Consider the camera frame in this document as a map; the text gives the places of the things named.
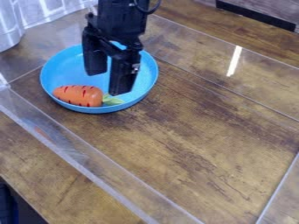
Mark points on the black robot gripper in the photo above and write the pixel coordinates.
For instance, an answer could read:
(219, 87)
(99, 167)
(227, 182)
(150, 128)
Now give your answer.
(119, 22)

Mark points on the orange toy carrot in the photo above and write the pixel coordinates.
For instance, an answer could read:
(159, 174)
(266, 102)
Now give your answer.
(86, 96)

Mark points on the blue round plastic tray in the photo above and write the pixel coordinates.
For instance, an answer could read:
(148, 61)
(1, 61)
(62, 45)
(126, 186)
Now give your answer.
(64, 70)

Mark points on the white checked curtain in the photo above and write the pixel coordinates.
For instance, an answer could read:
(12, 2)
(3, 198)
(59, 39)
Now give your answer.
(23, 14)

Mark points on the dark baseboard strip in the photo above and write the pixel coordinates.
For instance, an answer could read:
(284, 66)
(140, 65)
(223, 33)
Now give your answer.
(276, 22)

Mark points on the clear acrylic barrier wall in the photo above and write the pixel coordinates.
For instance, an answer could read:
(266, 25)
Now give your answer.
(192, 156)

